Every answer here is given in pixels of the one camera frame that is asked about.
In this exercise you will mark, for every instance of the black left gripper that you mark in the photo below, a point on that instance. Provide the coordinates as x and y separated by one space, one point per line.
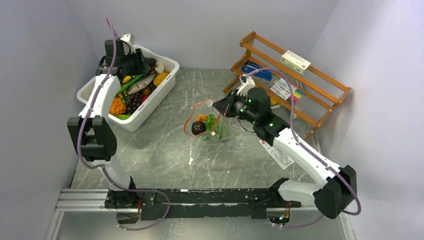
143 66

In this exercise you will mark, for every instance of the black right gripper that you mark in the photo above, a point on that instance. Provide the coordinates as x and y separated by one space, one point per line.
225 105

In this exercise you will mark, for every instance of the white mushroom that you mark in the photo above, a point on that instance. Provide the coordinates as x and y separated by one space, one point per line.
159 67

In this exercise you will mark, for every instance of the clear zip bag orange zipper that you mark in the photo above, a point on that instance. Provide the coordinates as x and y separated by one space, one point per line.
204 107

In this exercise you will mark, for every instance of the green napa cabbage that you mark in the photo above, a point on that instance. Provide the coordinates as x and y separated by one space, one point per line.
216 129

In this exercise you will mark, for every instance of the small orange fruit piece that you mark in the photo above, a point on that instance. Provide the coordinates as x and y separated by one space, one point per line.
201 118

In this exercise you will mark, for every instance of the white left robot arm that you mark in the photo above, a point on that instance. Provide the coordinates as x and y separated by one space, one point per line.
93 139

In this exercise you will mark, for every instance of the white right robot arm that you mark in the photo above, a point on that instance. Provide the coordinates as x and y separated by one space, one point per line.
334 187

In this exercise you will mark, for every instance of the white plastic food bin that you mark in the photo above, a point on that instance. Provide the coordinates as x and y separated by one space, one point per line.
128 85

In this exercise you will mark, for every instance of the dark purple grape bunch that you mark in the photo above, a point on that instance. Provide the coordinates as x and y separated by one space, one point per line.
133 102

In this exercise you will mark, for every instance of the blue stapler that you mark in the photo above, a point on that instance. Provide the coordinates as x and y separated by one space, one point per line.
251 66

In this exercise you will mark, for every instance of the orange spiky dragon fruit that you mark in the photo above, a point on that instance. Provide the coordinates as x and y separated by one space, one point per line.
118 107

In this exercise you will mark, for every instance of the coloured marker pen set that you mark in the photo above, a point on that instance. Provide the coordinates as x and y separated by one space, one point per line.
281 88

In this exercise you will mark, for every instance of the green starfruit slice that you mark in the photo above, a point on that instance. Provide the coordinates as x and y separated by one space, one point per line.
123 117

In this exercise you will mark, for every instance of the orange wooden rack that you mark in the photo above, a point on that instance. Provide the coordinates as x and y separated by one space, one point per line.
313 94

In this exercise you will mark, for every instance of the white box on rack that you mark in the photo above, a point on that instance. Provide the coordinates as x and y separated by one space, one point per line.
295 62

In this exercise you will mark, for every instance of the white printed leaflet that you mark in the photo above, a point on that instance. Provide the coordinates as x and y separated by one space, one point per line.
282 159

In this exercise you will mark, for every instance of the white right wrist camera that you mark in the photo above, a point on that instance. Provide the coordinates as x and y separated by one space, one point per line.
247 83

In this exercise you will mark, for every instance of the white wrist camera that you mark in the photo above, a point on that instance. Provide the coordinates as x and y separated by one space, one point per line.
128 38
247 83

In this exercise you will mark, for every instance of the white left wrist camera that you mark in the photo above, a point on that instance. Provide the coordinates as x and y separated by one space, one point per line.
128 38

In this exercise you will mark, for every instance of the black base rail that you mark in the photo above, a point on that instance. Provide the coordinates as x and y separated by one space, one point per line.
151 204

